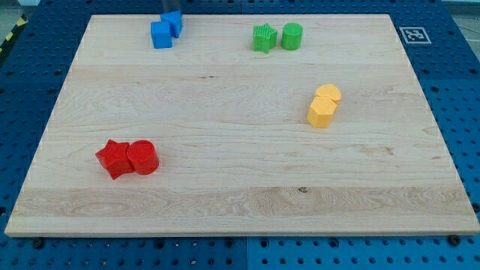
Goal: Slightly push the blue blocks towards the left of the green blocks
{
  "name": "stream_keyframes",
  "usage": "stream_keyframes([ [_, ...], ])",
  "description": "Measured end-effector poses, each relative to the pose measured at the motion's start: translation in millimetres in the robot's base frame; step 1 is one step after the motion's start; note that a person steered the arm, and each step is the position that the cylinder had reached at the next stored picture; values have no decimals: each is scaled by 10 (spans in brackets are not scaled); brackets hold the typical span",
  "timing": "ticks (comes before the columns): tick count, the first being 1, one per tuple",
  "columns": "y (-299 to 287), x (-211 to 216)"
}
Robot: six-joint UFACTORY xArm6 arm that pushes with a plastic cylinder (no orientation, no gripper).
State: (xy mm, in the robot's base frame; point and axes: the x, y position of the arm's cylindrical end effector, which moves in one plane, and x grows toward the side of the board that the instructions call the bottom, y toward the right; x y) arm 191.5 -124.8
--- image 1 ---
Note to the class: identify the blue cube block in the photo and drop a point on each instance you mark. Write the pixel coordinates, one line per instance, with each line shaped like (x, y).
(160, 35)

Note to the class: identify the blue triangular block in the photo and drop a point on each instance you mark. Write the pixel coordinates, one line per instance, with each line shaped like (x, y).
(174, 18)

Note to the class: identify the wooden board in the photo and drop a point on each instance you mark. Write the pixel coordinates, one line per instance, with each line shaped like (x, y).
(229, 124)

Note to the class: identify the yellow hexagon block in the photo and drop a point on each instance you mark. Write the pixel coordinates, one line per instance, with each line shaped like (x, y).
(321, 111)

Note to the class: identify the red cylinder block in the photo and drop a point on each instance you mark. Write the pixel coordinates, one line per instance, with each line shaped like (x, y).
(143, 157)

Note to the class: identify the yellow half-round block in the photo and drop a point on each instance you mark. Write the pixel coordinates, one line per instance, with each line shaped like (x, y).
(330, 91)

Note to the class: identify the green star block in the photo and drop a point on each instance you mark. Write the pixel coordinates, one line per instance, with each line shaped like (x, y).
(264, 38)

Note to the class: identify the green cylinder block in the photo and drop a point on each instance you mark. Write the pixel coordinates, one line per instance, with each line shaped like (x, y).
(292, 36)

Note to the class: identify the red star block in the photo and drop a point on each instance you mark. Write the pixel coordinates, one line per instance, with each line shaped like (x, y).
(113, 158)

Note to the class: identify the translucent pusher rod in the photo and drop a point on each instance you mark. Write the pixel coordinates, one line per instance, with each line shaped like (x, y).
(171, 5)

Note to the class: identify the white fiducial marker tag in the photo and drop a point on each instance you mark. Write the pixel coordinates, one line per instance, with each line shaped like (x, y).
(414, 35)

